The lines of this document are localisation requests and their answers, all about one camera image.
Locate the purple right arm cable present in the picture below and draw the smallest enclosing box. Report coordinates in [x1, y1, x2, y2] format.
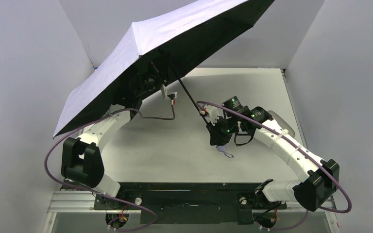
[196, 100, 353, 232]

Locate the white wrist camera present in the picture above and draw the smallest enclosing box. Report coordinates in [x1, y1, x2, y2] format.
[199, 104, 221, 126]
[160, 84, 177, 105]

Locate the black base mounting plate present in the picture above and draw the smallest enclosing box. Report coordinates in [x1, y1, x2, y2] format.
[93, 182, 287, 229]

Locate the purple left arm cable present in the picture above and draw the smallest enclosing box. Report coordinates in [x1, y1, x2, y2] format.
[43, 101, 176, 233]

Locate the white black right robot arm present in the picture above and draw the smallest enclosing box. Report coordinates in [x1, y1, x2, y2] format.
[198, 97, 339, 211]

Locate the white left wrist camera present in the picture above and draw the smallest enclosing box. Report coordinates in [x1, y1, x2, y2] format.
[160, 84, 177, 105]

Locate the aluminium front frame rail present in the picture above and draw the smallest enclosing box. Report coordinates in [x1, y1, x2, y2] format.
[47, 190, 336, 214]

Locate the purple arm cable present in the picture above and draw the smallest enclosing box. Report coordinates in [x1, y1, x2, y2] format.
[196, 100, 353, 232]
[43, 101, 176, 233]

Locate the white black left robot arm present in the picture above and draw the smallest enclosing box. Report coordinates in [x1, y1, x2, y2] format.
[61, 97, 145, 202]

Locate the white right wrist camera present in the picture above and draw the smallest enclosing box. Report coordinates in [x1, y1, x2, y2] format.
[199, 104, 221, 126]

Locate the lavender folding umbrella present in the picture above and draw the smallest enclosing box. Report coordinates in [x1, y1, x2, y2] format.
[54, 0, 272, 136]

